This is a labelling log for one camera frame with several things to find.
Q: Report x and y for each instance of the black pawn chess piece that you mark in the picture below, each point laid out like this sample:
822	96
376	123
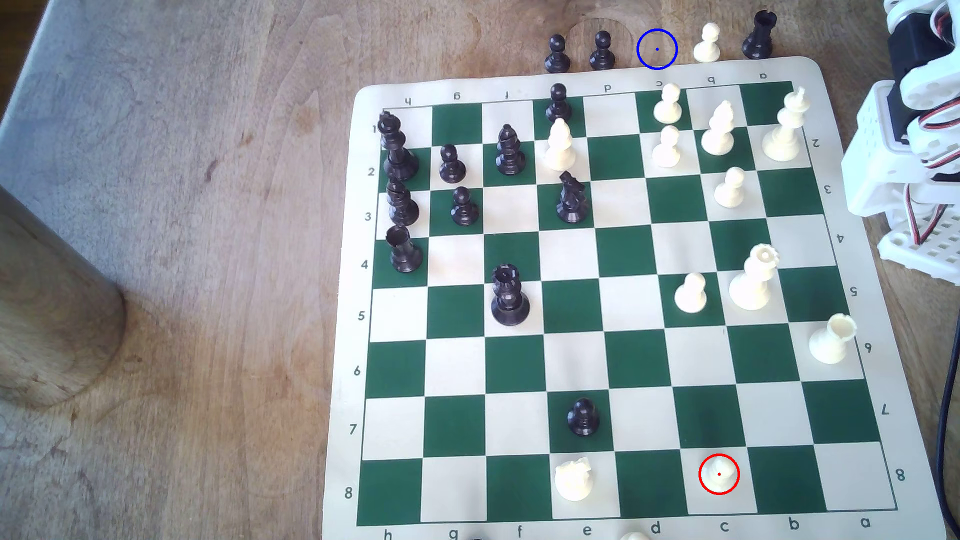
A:
556	58
558	106
601	55
452	169
464	211
583	420

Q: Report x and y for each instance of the white bishop chess piece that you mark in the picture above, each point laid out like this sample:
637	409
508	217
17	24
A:
718	136
559	152

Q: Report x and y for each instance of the black queen chess piece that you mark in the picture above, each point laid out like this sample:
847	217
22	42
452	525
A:
510	302

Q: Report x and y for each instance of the round wooden post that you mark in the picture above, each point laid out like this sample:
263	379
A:
52	315

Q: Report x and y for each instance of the white knight chess piece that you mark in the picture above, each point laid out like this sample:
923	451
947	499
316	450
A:
574	481

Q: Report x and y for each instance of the white king chess piece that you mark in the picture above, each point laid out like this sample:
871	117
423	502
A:
783	139

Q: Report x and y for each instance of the black rook chess piece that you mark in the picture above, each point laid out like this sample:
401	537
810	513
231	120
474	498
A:
759	41
405	255

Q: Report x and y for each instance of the white queen chess piece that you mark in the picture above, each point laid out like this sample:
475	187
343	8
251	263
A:
750	289

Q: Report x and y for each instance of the green and cream chessboard mat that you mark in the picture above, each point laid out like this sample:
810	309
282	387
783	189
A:
630	360

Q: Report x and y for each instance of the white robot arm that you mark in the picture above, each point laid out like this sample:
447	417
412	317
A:
870	165

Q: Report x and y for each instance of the black knight chess piece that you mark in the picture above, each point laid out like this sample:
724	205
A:
572	204

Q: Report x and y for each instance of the white pawn chess piece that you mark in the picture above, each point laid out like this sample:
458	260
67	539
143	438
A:
719	476
729	193
666	152
667	109
706	48
690	297

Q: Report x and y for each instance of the white rook chess piece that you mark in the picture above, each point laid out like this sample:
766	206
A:
829	345

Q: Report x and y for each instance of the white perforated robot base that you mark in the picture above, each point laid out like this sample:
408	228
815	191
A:
926	251

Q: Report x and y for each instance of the black bishop chess piece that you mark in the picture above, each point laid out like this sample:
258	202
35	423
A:
510	156
403	208

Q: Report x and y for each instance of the black king chess piece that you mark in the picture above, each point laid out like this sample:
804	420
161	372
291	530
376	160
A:
397	157

